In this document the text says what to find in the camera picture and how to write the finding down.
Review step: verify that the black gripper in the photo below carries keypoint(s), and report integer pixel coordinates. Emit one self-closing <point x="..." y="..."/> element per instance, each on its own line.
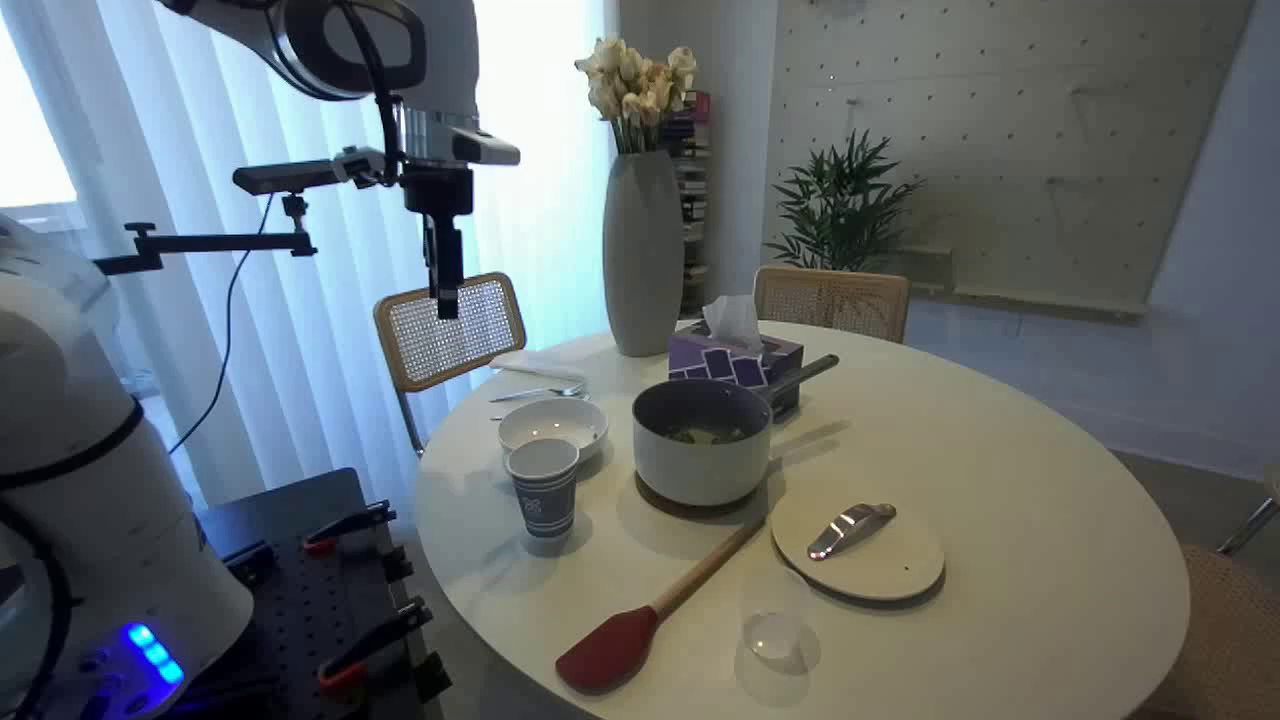
<point x="439" y="189"/>

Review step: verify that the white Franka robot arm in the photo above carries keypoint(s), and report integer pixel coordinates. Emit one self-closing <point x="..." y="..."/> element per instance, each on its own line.
<point x="82" y="504"/>

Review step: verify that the tissue sheet protruding from box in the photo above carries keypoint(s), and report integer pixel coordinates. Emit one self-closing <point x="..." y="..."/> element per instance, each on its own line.
<point x="729" y="322"/>

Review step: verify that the purple patterned tissue box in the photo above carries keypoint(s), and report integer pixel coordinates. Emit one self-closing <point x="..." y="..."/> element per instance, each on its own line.
<point x="764" y="366"/>

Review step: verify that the wicker back chair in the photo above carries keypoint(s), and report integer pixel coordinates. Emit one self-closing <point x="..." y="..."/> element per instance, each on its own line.
<point x="452" y="337"/>
<point x="832" y="302"/>

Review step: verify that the silver metal fork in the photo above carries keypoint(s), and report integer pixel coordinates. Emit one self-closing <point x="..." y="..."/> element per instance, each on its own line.
<point x="534" y="395"/>

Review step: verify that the white ceramic bowl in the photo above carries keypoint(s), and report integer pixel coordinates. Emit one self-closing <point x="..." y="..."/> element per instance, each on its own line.
<point x="549" y="426"/>

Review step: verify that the tall ribbed grey vase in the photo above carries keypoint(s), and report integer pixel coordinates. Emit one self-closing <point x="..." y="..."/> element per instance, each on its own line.
<point x="641" y="255"/>

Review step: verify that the blue striped paper cup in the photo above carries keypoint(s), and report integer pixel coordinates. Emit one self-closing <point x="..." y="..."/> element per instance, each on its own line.
<point x="545" y="500"/>

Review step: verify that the narrow dark bookshelf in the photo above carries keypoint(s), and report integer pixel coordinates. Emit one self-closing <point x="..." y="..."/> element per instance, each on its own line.
<point x="694" y="214"/>

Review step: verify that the cream flower bouquet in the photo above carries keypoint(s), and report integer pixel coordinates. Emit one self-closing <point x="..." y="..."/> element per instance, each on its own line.
<point x="641" y="87"/>

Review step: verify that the dark round trivet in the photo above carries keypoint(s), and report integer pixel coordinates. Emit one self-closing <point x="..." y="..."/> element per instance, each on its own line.
<point x="694" y="508"/>

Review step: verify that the black perforated workbench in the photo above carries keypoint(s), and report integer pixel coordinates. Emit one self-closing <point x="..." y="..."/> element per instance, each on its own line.
<point x="284" y="585"/>

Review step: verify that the green potted plant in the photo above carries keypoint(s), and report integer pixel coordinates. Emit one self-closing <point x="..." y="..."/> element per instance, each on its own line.
<point x="840" y="201"/>

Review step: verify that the silver metal knife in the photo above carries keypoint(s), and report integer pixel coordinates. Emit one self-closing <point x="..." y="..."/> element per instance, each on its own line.
<point x="846" y="530"/>

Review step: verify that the clear drinking glass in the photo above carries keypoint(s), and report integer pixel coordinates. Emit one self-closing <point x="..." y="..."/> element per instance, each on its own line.
<point x="776" y="655"/>

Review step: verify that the beige upholstered chair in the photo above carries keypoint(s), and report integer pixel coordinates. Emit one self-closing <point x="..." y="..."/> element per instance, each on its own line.
<point x="1222" y="642"/>

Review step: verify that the grey wrist camera bar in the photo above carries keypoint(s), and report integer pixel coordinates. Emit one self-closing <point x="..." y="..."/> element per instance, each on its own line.
<point x="307" y="175"/>

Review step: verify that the beige pegboard wall panel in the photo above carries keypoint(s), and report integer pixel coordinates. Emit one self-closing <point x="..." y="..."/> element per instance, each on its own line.
<point x="1043" y="147"/>

